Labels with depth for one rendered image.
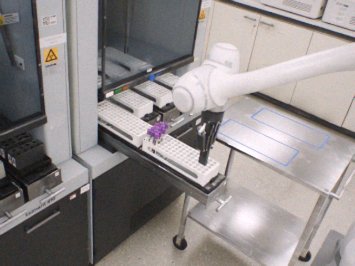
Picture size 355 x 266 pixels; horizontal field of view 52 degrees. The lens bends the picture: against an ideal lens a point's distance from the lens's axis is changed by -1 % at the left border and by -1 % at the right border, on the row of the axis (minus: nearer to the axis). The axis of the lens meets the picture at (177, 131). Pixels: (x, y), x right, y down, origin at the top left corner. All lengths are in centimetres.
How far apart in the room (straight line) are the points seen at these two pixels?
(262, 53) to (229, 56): 260
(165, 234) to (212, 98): 138
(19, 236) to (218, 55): 92
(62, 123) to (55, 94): 13
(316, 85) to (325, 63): 256
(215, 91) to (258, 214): 121
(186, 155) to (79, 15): 61
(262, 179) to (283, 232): 80
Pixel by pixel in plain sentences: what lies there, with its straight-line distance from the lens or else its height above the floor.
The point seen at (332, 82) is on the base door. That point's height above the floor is 45.
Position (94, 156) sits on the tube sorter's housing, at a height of 73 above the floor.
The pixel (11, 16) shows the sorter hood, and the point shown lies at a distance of 113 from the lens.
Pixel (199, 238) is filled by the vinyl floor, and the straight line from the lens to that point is 223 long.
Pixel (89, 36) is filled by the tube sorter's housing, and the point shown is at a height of 122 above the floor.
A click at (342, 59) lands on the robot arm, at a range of 100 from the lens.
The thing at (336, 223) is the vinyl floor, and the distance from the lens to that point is 267.
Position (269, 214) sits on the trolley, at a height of 28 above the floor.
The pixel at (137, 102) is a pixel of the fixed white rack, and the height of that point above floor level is 86.
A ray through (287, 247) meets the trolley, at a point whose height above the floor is 28.
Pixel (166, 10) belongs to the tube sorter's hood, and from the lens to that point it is 159.
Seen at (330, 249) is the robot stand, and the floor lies 70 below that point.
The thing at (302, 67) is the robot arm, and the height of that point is 135.
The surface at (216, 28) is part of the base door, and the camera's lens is 388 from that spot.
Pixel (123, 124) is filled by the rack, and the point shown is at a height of 86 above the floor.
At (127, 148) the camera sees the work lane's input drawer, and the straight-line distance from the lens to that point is 147.
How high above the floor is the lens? 168
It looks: 33 degrees down
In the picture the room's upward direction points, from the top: 8 degrees clockwise
